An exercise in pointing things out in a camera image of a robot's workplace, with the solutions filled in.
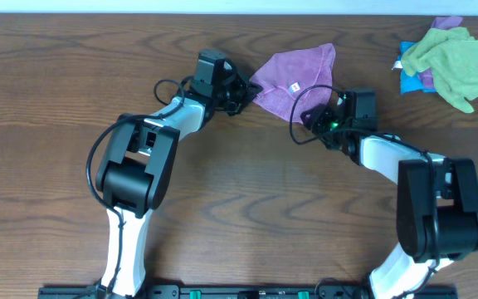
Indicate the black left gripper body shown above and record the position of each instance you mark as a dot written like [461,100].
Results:
[241,95]

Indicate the green cloth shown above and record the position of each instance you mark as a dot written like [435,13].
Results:
[452,58]

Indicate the purple cloth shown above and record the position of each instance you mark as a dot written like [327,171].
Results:
[444,23]
[295,82]

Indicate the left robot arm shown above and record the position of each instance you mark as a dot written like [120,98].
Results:
[134,173]

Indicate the blue cloth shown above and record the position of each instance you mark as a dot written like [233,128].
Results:
[410,83]

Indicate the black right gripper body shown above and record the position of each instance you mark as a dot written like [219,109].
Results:
[324,121]

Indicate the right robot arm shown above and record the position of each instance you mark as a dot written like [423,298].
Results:
[437,199]

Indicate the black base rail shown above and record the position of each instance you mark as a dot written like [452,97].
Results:
[177,292]

